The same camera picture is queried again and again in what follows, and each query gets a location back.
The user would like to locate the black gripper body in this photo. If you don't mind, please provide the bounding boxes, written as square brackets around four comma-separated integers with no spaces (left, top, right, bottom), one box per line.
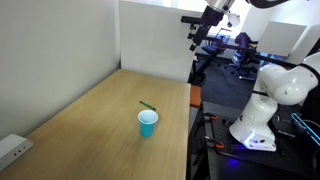
[199,5,224,29]

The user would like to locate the orange block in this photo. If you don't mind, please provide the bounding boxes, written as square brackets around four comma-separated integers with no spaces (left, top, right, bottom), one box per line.
[189,85,203,109]

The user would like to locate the blue plastic cup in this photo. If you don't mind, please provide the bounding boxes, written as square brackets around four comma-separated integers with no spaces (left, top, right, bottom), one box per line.
[137,109,159,139]

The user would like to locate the orange handled clamp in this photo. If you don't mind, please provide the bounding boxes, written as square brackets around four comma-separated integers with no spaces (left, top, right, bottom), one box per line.
[204,135,225,150]
[203,112,219,122]

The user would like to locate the white partition board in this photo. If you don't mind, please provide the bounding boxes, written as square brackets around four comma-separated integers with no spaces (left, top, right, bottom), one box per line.
[119,0,205,83]

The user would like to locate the white box device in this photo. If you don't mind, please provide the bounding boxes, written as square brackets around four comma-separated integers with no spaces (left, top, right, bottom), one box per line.
[0,133,35,173]

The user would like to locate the white background panel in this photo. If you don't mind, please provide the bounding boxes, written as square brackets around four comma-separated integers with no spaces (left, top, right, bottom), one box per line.
[256,20,308,57]

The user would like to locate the green pen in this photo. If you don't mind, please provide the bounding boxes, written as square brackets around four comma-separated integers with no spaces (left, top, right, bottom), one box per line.
[138,100,157,111]

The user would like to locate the black device with blue light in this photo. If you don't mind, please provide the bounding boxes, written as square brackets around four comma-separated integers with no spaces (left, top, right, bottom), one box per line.
[290,112,320,148]

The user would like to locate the black office chair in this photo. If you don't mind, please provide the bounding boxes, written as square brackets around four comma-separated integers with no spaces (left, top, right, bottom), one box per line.
[225,31,265,82]

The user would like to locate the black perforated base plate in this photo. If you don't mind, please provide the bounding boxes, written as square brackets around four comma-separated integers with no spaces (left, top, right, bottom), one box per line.
[203,99,320,180]

